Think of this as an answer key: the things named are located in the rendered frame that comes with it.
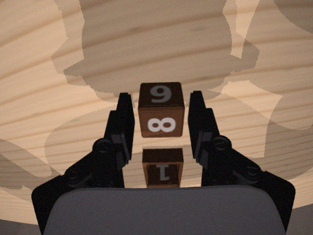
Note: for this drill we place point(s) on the brown number cube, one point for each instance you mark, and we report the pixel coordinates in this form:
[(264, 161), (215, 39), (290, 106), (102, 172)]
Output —
[(163, 175), (161, 109)]

